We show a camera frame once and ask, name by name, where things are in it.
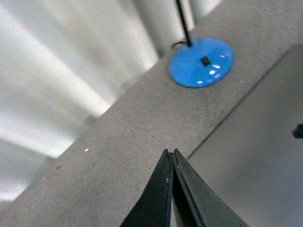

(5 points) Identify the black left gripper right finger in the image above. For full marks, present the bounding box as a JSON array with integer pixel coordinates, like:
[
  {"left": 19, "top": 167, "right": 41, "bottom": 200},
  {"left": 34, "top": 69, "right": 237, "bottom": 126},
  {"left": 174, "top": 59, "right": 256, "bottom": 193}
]
[{"left": 172, "top": 149, "right": 244, "bottom": 227}]

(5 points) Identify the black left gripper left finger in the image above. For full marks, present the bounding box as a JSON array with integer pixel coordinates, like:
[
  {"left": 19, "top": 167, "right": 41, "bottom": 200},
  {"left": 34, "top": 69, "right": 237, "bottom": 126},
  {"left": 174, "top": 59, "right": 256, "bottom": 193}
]
[{"left": 120, "top": 149, "right": 174, "bottom": 227}]

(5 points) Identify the grey laptop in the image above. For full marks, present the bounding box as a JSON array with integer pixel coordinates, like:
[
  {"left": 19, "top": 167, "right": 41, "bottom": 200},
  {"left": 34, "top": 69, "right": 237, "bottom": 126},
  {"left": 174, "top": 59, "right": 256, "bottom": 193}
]
[{"left": 188, "top": 44, "right": 303, "bottom": 227}]

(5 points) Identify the blue desk lamp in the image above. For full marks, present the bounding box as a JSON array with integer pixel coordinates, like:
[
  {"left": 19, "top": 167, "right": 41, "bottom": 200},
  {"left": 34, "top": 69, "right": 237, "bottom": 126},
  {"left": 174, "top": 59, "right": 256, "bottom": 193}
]
[{"left": 168, "top": 0, "right": 233, "bottom": 88}]

